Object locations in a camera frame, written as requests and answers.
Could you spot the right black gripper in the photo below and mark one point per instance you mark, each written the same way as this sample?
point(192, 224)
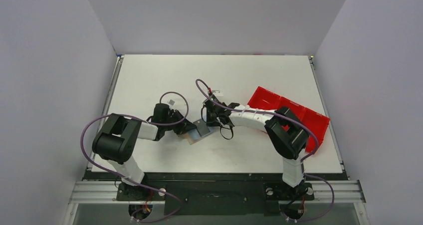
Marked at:
point(213, 116)

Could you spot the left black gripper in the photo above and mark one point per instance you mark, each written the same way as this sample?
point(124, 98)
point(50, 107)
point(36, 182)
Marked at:
point(183, 126)

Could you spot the dark grey credit card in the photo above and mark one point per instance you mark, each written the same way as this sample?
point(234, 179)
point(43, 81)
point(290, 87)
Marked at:
point(202, 128)

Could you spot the beige leather card holder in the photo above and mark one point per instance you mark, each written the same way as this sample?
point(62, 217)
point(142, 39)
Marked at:
point(192, 136)

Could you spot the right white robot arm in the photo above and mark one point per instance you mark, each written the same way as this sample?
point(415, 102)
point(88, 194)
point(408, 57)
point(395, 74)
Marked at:
point(284, 129)

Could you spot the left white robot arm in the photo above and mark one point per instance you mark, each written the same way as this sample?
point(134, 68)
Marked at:
point(116, 140)

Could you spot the red plastic bin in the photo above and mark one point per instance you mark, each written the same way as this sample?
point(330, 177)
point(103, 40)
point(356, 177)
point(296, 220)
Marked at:
point(315, 122)

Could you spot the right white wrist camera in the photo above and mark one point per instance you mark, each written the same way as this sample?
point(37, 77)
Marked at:
point(217, 93)

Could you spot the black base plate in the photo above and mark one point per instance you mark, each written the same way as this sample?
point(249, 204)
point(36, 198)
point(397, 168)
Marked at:
point(212, 194)

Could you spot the aluminium frame rail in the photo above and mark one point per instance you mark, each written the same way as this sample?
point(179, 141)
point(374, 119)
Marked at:
point(139, 81)

